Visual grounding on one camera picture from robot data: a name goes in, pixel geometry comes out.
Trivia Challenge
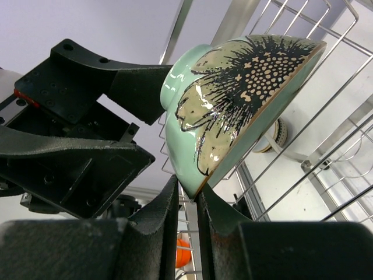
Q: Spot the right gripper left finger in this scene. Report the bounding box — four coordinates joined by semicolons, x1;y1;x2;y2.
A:
1;176;178;279

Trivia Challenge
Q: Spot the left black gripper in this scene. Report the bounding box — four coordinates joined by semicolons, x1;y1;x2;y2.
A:
1;39;171;219

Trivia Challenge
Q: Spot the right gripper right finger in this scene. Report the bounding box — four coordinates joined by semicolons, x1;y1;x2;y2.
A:
196;186;372;279

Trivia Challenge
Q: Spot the brown patterned bowl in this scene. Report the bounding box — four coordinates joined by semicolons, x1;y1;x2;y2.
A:
270;118;288;147

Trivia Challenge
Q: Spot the celadon green bowl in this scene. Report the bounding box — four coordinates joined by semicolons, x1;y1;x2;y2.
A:
160;34;327;199

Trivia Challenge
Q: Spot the light blue white bowl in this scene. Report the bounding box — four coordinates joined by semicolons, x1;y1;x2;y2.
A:
252;136;272;153

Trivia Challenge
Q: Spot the stainless steel dish rack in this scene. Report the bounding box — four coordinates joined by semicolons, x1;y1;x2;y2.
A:
157;0;373;280

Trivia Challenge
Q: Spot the orange white cup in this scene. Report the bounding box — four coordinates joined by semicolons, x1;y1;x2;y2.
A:
175;239;192;268

